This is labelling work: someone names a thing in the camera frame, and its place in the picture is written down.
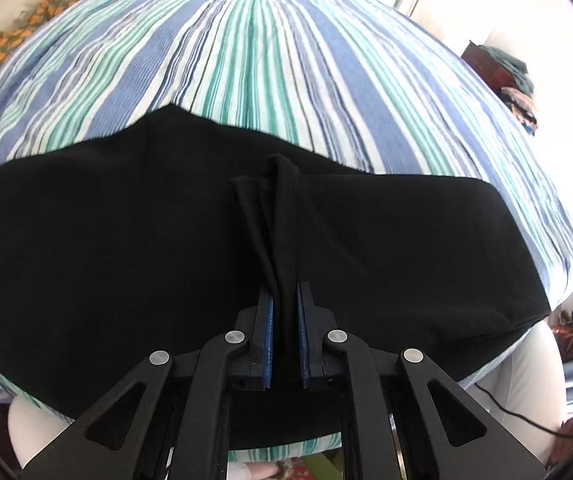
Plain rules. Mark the bed with striped sheet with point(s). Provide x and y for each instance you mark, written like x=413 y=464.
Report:
x=266 y=50

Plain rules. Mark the black pants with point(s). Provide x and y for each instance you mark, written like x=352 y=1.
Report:
x=116 y=260

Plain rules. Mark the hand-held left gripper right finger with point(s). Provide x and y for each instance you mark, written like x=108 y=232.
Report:
x=304 y=340

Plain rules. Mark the dark wooden nightstand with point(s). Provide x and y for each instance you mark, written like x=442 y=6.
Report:
x=481 y=65

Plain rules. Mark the person's left leg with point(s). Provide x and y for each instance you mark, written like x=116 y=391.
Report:
x=31 y=430

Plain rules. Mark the orange floral blanket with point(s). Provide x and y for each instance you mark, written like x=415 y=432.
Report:
x=51 y=5

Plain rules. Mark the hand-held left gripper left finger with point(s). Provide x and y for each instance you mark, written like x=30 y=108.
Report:
x=268 y=340

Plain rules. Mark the reddish patterned bag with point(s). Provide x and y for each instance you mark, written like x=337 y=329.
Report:
x=566 y=335

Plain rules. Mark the pile of colourful clothes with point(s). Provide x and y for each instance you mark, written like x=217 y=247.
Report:
x=521 y=107

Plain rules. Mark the grey-blue clothes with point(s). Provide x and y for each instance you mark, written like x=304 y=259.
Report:
x=511 y=67

